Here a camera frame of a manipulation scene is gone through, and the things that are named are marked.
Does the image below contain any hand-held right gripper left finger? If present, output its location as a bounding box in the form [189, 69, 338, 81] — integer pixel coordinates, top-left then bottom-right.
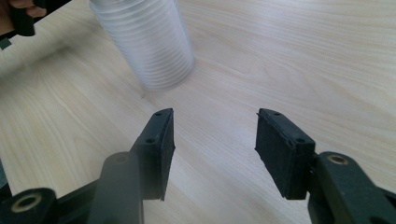
[129, 107, 177, 202]

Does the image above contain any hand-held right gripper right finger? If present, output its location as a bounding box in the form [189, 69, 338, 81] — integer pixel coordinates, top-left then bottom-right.
[254, 107, 317, 201]

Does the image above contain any stack of clear plastic cups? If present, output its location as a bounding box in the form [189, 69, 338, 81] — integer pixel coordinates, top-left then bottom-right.
[89, 0, 196, 93]

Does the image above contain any grey tape piece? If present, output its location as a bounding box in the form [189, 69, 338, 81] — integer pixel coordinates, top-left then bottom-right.
[0, 37, 13, 51]

